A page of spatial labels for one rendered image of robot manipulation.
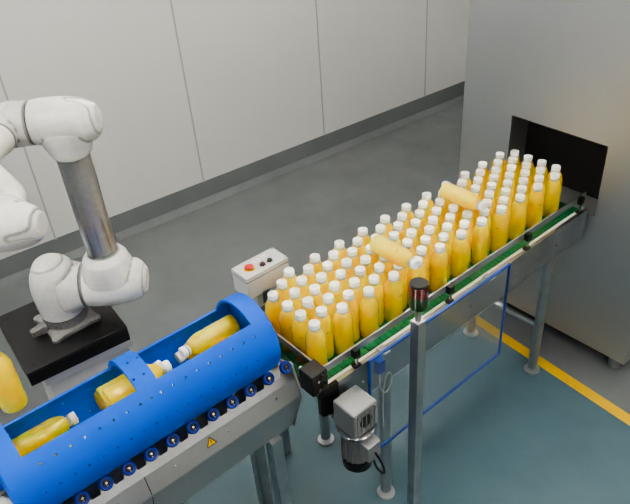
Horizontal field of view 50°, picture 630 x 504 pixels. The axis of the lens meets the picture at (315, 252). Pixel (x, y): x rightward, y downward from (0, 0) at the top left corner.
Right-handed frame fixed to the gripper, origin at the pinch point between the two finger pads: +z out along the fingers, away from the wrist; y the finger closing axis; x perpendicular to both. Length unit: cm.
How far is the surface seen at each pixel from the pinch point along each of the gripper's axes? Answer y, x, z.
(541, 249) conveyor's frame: 29, 211, 66
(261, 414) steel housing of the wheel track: 19, 65, 64
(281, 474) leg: 15, 71, 106
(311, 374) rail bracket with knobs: 28, 81, 50
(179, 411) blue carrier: 20, 37, 40
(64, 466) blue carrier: 18.3, 2.7, 35.6
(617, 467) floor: 88, 200, 151
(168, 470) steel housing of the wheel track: 18, 29, 62
